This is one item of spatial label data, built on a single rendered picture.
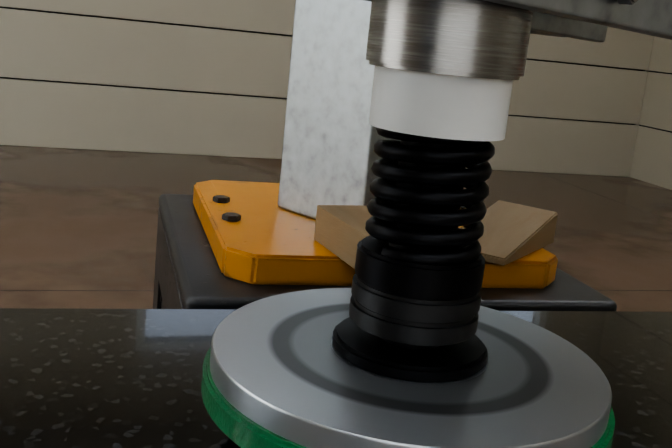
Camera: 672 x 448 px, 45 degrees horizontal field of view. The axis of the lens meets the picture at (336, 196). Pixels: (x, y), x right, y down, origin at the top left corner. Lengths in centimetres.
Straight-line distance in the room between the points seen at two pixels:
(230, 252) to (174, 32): 545
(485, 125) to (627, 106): 768
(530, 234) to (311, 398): 86
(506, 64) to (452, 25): 3
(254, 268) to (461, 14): 72
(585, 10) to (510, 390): 19
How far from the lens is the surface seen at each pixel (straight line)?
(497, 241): 119
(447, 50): 39
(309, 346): 44
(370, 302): 42
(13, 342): 59
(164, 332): 61
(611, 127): 800
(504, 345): 49
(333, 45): 123
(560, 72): 763
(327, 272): 108
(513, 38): 40
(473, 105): 39
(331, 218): 109
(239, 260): 106
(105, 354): 57
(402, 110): 40
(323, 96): 124
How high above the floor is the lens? 107
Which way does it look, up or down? 11 degrees down
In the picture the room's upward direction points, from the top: 6 degrees clockwise
